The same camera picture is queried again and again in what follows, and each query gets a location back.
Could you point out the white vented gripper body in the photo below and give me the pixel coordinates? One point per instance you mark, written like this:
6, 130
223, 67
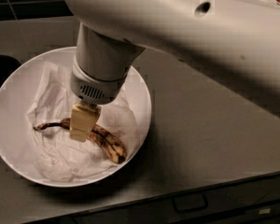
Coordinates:
98, 88

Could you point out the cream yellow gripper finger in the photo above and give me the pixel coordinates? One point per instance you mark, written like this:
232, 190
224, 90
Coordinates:
83, 119

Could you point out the overripe spotted banana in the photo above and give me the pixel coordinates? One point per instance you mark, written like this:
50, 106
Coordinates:
112, 146

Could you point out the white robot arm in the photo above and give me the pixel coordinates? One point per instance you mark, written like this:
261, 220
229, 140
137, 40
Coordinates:
234, 42

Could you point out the large white bowl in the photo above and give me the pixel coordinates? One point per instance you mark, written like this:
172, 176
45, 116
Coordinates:
16, 97

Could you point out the white crumpled paper liner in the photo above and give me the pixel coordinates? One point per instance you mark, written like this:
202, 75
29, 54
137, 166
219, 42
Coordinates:
60, 158

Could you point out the dark drawer handle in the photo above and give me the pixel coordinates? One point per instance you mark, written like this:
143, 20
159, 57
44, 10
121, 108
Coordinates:
189, 203

